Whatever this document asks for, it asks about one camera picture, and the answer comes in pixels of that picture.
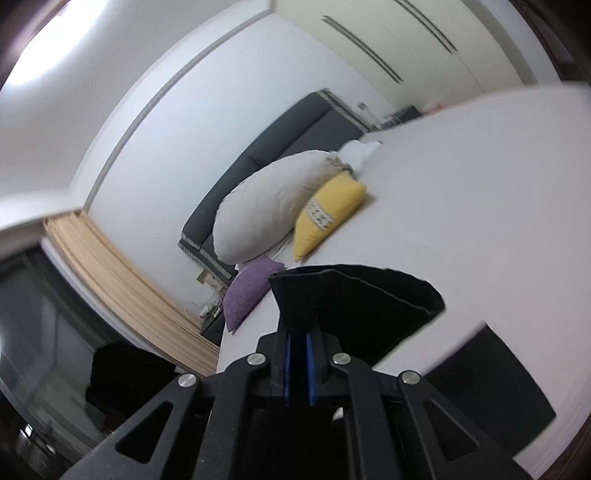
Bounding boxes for dark bedside table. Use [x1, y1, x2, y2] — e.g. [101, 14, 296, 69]
[200, 318, 227, 345]

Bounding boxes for dark nightstand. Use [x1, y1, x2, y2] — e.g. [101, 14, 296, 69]
[381, 105, 421, 126]

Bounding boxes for dark grey headboard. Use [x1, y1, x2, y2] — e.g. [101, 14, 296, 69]
[178, 91, 370, 278]

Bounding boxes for purple cushion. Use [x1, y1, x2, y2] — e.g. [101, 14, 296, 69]
[223, 257, 285, 334]

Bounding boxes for black pants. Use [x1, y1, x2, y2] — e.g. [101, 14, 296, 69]
[269, 264, 557, 455]

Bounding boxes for cream wardrobe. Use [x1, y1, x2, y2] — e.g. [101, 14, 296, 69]
[275, 0, 539, 121]

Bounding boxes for beige curtain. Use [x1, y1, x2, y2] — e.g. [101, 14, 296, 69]
[42, 213, 221, 376]

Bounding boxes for yellow cushion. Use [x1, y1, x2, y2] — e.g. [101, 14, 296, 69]
[294, 172, 368, 262]

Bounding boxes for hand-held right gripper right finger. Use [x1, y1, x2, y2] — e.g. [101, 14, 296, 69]
[305, 316, 532, 480]

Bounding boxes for large beige pillow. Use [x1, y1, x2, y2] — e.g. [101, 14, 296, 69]
[212, 150, 355, 265]

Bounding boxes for dark window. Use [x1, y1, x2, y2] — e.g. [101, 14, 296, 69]
[0, 240, 116, 444]

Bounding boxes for white bed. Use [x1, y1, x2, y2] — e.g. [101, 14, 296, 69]
[217, 81, 591, 480]

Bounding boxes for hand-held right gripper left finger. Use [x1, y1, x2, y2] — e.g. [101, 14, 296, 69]
[60, 316, 293, 480]

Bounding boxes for white pillow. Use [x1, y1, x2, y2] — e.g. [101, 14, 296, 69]
[338, 140, 384, 174]

